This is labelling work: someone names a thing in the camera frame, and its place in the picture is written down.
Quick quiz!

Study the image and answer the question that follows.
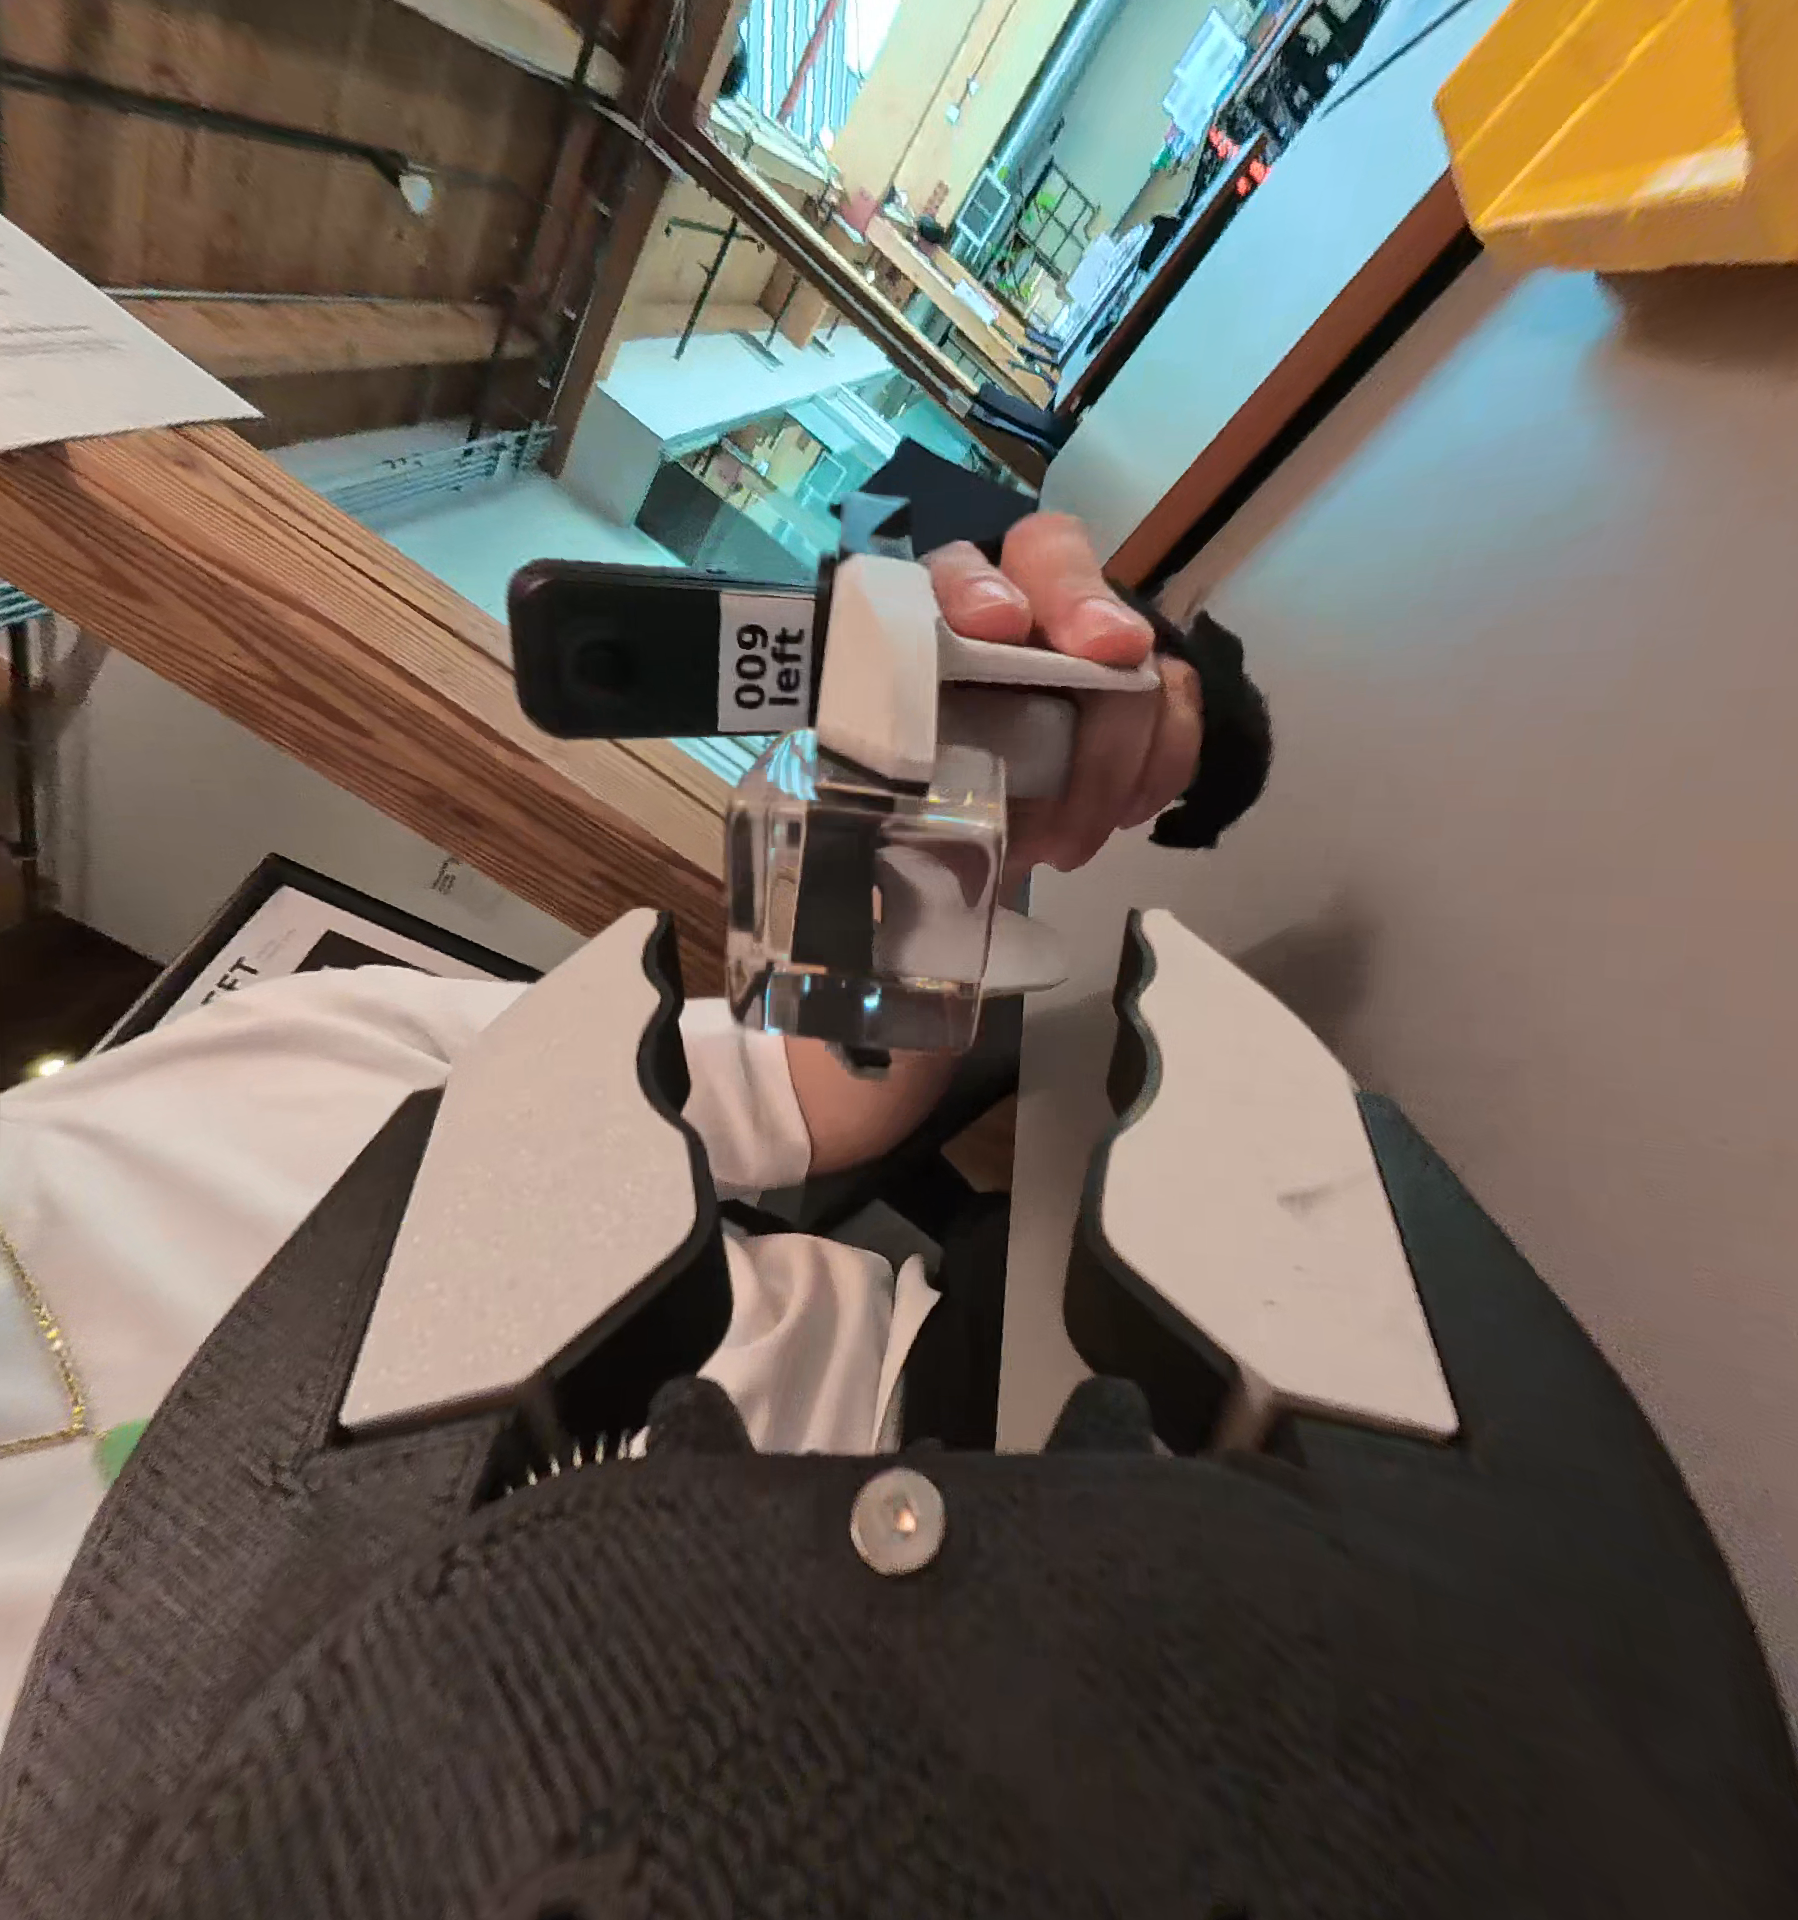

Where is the clear plastic piece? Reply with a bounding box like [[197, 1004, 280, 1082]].
[[718, 731, 1016, 1061]]

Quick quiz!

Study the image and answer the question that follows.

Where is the person's white shirt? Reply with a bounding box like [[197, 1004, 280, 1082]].
[[0, 959, 946, 1830]]

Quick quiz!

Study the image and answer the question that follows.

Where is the framed marker sign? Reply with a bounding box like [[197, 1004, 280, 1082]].
[[102, 850, 546, 1056]]

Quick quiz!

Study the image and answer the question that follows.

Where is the yellow plastic bin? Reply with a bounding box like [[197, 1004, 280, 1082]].
[[1431, 0, 1798, 273]]

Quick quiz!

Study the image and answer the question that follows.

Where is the white paper notice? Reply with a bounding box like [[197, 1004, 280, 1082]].
[[0, 164, 259, 463]]

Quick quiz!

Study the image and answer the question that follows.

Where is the wooden beam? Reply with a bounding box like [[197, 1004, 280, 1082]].
[[0, 421, 737, 953]]

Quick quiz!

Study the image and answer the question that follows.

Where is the wood-edged work table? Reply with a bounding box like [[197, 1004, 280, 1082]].
[[1092, 0, 1504, 596]]

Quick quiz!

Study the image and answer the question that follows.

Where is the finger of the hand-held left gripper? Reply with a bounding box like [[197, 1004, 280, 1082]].
[[973, 894, 1075, 999], [817, 552, 1165, 783]]

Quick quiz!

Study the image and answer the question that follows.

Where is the green pendant necklace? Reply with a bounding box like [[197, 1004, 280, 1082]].
[[0, 1210, 155, 1492]]

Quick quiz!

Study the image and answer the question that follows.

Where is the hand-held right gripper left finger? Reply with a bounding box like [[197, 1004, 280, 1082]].
[[339, 913, 737, 1442]]

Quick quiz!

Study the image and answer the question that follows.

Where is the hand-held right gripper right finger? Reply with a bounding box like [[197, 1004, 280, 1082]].
[[1065, 913, 1464, 1463]]

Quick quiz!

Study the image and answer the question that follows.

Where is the person's left hand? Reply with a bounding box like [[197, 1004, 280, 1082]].
[[916, 511, 1222, 875]]

